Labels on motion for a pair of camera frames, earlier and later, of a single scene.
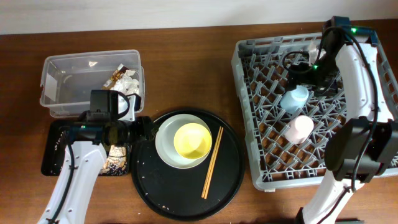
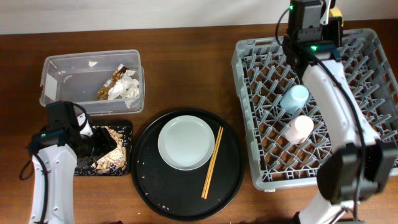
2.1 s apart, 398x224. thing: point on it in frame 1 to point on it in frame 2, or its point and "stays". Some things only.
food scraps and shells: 116,162 stays
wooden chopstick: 214,170 stays
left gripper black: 145,131 to 110,144
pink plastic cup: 299,130 stays
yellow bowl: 192,140 to 334,12
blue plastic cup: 293,101 stays
